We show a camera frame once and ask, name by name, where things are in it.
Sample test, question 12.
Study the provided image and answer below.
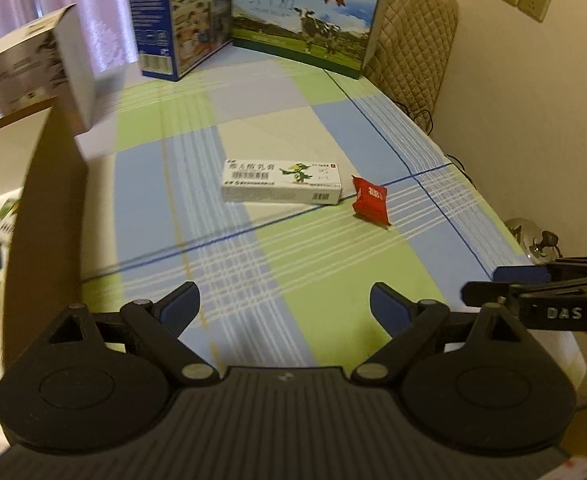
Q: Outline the pink curtain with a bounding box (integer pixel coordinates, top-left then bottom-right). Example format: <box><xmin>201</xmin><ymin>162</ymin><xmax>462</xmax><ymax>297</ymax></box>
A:
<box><xmin>0</xmin><ymin>0</ymin><xmax>142</xmax><ymax>126</ymax></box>

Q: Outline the white appliance box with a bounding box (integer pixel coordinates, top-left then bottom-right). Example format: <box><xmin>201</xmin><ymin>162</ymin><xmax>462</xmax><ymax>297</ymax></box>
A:
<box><xmin>0</xmin><ymin>5</ymin><xmax>99</xmax><ymax>133</ymax></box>

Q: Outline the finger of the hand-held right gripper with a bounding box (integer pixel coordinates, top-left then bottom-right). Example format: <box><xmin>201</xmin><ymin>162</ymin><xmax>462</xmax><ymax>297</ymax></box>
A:
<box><xmin>461</xmin><ymin>277</ymin><xmax>587</xmax><ymax>307</ymax></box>
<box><xmin>492</xmin><ymin>255</ymin><xmax>587</xmax><ymax>286</ymax></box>

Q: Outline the dark blue milk carton box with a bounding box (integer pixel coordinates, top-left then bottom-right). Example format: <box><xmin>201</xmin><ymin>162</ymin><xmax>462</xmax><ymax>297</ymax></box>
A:
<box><xmin>125</xmin><ymin>0</ymin><xmax>234</xmax><ymax>82</ymax></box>

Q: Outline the brown storage box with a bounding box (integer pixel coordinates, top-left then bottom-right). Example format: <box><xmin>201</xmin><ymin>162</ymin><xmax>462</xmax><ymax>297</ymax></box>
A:
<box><xmin>0</xmin><ymin>105</ymin><xmax>90</xmax><ymax>411</ymax></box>

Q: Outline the light blue milk carton box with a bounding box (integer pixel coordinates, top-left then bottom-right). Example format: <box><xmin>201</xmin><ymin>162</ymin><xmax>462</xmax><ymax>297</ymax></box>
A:
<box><xmin>231</xmin><ymin>0</ymin><xmax>394</xmax><ymax>80</ymax></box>

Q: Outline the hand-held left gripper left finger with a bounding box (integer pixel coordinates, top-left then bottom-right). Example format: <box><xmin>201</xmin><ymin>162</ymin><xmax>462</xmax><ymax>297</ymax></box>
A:
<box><xmin>44</xmin><ymin>281</ymin><xmax>219</xmax><ymax>389</ymax></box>

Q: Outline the white ointment box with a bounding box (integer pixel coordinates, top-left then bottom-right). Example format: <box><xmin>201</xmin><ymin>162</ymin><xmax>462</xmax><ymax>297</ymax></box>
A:
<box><xmin>222</xmin><ymin>158</ymin><xmax>344</xmax><ymax>207</ymax></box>

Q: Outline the black power cable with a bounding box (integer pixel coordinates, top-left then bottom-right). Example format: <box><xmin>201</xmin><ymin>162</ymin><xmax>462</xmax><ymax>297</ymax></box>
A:
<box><xmin>396</xmin><ymin>97</ymin><xmax>437</xmax><ymax>133</ymax></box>

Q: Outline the beige quilted chair cover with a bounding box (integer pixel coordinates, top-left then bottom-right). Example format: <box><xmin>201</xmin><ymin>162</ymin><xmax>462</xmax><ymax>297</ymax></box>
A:
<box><xmin>363</xmin><ymin>0</ymin><xmax>460</xmax><ymax>116</ymax></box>

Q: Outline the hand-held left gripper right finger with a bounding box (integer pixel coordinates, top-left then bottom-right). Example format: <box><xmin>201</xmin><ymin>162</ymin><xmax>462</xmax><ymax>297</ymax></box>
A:
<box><xmin>352</xmin><ymin>281</ymin><xmax>530</xmax><ymax>387</ymax></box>

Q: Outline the checked tablecloth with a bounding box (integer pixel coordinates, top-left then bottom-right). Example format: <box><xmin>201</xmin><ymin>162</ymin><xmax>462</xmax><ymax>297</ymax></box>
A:
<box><xmin>74</xmin><ymin>55</ymin><xmax>587</xmax><ymax>376</ymax></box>

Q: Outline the steel kettle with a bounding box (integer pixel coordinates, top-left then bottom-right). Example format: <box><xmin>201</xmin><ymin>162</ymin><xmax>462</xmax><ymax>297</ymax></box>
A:
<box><xmin>506</xmin><ymin>217</ymin><xmax>564</xmax><ymax>266</ymax></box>

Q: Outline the red candy packet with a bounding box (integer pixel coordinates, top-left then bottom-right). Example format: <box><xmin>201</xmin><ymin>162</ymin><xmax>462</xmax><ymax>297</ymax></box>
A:
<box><xmin>351</xmin><ymin>175</ymin><xmax>391</xmax><ymax>229</ymax></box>

